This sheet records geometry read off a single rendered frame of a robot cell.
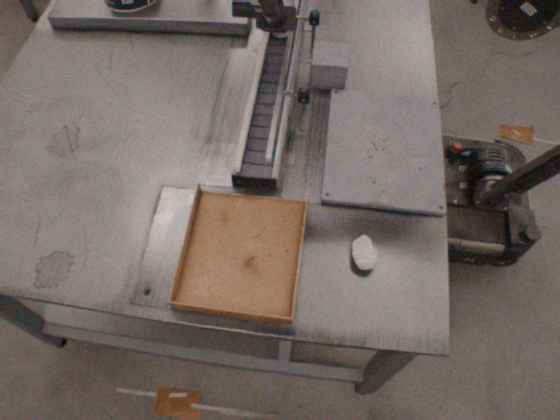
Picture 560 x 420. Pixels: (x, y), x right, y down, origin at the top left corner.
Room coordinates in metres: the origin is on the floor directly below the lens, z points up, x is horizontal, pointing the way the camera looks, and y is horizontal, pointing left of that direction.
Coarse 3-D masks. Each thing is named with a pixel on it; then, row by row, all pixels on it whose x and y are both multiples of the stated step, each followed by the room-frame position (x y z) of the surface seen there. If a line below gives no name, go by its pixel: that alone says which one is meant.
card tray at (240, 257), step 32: (224, 192) 0.61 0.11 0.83; (192, 224) 0.52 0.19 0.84; (224, 224) 0.52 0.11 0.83; (256, 224) 0.52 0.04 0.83; (288, 224) 0.51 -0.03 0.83; (192, 256) 0.44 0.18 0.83; (224, 256) 0.44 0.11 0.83; (256, 256) 0.44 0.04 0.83; (288, 256) 0.43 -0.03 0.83; (192, 288) 0.37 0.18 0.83; (224, 288) 0.36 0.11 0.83; (256, 288) 0.36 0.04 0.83; (288, 288) 0.36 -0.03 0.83; (288, 320) 0.28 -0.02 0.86
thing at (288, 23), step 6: (288, 6) 1.05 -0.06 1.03; (288, 12) 1.04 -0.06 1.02; (294, 12) 1.04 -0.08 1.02; (258, 18) 1.03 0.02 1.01; (264, 18) 1.03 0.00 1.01; (288, 18) 1.03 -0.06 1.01; (294, 18) 1.03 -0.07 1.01; (258, 24) 1.02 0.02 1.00; (264, 24) 1.02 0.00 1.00; (270, 24) 0.99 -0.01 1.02; (276, 24) 0.99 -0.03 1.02; (282, 24) 1.01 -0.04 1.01; (288, 24) 1.01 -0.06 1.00; (294, 24) 1.01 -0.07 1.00; (282, 30) 1.01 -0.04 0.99; (288, 30) 1.00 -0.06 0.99
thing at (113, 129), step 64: (320, 0) 1.35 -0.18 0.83; (384, 0) 1.35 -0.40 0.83; (64, 64) 1.11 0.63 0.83; (128, 64) 1.08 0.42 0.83; (192, 64) 1.06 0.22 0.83; (384, 64) 1.04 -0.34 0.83; (0, 128) 0.86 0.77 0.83; (64, 128) 0.84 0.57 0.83; (128, 128) 0.83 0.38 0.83; (192, 128) 0.81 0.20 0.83; (320, 128) 0.80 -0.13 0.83; (0, 192) 0.64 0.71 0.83; (64, 192) 0.63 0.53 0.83; (128, 192) 0.62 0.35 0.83; (192, 192) 0.61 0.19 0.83; (256, 192) 0.61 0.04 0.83; (320, 192) 0.60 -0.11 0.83; (0, 256) 0.46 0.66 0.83; (64, 256) 0.45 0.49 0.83; (128, 256) 0.45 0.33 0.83; (320, 256) 0.43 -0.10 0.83; (384, 256) 0.43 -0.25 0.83; (192, 320) 0.29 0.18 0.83; (256, 320) 0.29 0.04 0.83; (320, 320) 0.29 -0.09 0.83; (384, 320) 0.28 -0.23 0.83; (448, 320) 0.27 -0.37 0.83
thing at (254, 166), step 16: (272, 48) 1.06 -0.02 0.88; (272, 64) 0.99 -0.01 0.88; (288, 64) 0.99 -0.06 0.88; (272, 80) 0.93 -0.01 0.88; (256, 96) 0.87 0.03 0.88; (272, 96) 0.87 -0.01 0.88; (256, 112) 0.81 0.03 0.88; (272, 112) 0.81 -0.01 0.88; (256, 128) 0.76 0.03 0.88; (256, 144) 0.71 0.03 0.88; (256, 160) 0.66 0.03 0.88; (272, 160) 0.66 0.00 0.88; (240, 176) 0.62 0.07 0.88; (256, 176) 0.62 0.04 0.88
